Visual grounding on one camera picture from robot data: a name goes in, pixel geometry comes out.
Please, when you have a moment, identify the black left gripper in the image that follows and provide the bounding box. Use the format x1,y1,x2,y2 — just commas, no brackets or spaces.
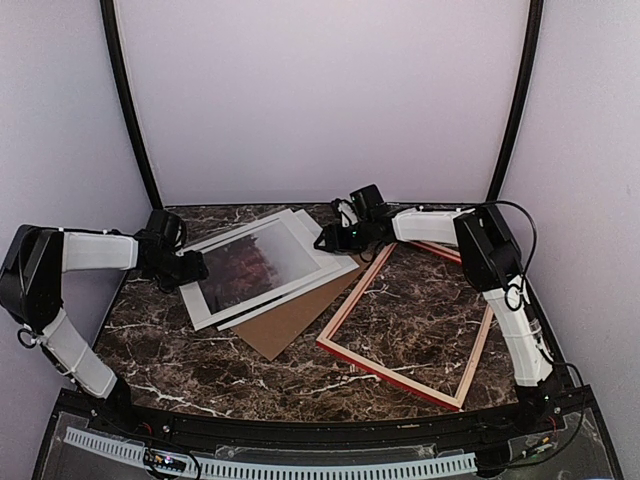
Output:
148,249,207,291

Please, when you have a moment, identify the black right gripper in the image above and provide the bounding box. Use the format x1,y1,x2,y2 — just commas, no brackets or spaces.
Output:
314,219,373,254

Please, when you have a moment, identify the white mat with photo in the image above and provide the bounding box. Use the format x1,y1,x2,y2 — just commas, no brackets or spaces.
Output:
178,208,360,332

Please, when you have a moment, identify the red wooden picture frame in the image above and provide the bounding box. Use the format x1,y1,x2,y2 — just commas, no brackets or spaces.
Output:
316,244,494,411

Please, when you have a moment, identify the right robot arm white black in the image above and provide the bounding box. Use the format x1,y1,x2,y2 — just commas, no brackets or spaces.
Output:
314,200,553,388

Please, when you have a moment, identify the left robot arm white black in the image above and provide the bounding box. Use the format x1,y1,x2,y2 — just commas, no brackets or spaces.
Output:
1,225,208,400

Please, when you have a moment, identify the white backing sheet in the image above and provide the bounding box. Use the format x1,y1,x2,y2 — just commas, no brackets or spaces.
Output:
214,210,360,332

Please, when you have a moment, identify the brown cardboard backing board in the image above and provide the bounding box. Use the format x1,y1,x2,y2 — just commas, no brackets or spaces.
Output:
232,255,365,361

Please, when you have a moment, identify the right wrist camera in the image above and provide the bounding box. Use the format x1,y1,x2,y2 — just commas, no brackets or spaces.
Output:
349,184,388,221

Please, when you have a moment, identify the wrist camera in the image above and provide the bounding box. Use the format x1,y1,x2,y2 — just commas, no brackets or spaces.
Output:
145,209,183,248
349,184,388,221

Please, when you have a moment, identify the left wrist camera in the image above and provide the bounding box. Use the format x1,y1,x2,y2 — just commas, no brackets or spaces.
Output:
145,209,183,248

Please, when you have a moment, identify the white slotted cable duct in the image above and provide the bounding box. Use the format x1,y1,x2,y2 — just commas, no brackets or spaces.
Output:
63,427,477,479

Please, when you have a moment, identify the black enclosure frame post left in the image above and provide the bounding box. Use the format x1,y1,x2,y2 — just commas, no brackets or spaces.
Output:
99,0,163,209

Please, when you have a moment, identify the black enclosure frame post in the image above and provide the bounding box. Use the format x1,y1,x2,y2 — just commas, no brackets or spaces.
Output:
99,0,163,209
485,0,544,201

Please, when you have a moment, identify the black enclosure frame post right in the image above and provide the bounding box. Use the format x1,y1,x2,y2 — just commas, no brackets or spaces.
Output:
485,0,544,201

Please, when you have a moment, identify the black front rail base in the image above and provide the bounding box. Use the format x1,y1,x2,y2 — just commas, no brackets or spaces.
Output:
33,386,622,479

